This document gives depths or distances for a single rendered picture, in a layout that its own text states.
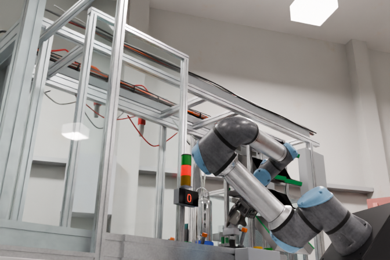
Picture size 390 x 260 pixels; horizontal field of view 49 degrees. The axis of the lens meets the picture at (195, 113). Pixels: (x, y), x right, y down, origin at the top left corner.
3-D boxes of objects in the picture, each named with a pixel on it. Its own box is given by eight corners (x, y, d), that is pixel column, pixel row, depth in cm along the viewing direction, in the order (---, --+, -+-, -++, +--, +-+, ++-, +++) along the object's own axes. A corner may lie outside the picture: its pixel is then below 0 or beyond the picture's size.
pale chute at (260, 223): (293, 252, 211) (298, 245, 210) (274, 251, 204) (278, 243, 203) (264, 217, 234) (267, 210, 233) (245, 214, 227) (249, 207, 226)
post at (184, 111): (183, 253, 194) (188, 60, 234) (179, 252, 192) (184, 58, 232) (179, 253, 196) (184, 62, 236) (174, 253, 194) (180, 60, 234)
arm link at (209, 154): (324, 237, 150) (213, 127, 150) (293, 263, 154) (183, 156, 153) (319, 223, 162) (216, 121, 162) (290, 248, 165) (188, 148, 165)
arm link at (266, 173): (266, 159, 180) (269, 156, 191) (248, 177, 182) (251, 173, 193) (280, 173, 179) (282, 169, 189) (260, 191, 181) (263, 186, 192)
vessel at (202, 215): (216, 242, 294) (216, 187, 309) (202, 240, 285) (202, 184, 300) (202, 244, 303) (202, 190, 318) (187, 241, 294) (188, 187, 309)
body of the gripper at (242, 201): (242, 218, 193) (256, 195, 191) (231, 207, 199) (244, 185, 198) (253, 220, 198) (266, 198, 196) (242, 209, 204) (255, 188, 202)
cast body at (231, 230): (239, 235, 199) (239, 219, 202) (233, 234, 196) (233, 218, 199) (226, 236, 205) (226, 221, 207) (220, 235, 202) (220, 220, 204)
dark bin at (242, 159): (285, 181, 226) (288, 168, 227) (266, 177, 220) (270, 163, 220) (252, 170, 250) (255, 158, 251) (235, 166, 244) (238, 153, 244)
